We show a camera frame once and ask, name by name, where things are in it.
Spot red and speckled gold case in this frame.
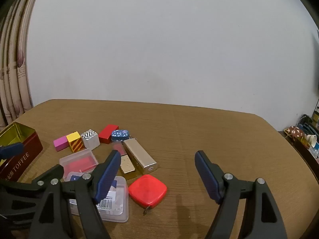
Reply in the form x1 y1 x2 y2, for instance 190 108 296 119
112 142 137 174

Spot brown patterned pouch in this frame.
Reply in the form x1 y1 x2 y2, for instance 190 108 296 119
284 126 306 140

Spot clear box with red insert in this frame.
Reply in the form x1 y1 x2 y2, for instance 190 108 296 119
59 148 98 181

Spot red wooden block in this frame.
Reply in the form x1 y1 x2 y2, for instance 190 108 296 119
98 125 119 144

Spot small blue patterned tin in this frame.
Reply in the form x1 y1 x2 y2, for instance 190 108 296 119
111 129 138 141

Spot silver rectangular metal case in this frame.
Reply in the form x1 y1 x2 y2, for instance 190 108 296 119
123 138 158 175

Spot beige printed curtain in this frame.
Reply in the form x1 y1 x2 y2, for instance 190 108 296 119
0 0 49 128

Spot white block with zigzag print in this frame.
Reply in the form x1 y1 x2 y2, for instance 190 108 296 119
80 129 100 150

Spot white paper cup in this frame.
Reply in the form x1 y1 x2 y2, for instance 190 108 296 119
304 134 318 148

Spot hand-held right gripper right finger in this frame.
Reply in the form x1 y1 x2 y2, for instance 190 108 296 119
194 150 292 239

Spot red tin box gold inside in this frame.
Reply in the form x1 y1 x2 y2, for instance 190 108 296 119
0 122 43 183

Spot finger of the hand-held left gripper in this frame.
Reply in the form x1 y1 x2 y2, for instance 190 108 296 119
0 142 24 160
0 165 65 221

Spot clear plastic box with label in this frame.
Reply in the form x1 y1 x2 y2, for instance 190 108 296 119
68 176 129 223

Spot yellow block with red stripes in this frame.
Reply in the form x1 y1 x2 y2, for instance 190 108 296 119
66 131 85 153

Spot pink wooden block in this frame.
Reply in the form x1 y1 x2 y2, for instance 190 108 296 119
53 135 69 152

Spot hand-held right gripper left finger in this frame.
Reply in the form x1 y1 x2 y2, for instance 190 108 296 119
30 150 122 239

